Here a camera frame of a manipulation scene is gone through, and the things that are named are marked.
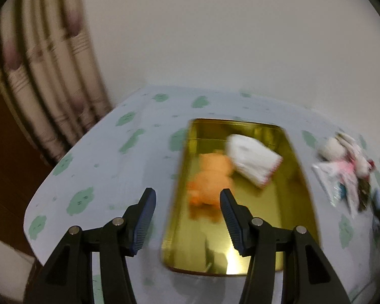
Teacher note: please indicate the beige striped curtain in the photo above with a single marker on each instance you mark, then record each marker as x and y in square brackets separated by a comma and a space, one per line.
[50, 69]

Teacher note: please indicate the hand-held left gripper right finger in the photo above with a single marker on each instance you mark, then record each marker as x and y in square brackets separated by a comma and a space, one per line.
[236, 228]

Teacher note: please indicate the gold metal tray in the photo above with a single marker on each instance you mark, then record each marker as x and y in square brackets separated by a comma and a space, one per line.
[272, 212]

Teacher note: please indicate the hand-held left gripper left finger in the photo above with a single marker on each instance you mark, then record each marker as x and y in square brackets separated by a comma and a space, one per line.
[144, 224]

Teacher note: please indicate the white plush toy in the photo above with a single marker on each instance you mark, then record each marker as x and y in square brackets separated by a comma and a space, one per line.
[331, 147]

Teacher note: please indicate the white pouch with red trim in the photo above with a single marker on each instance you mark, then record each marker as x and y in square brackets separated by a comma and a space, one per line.
[253, 158]

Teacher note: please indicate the orange plush toy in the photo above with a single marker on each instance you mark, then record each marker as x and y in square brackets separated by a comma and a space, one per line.
[212, 177]

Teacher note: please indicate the green patterned tablecloth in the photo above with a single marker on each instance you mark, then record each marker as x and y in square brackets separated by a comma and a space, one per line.
[114, 164]

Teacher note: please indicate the pink white plastic packet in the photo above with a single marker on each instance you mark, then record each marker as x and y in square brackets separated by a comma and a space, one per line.
[345, 174]

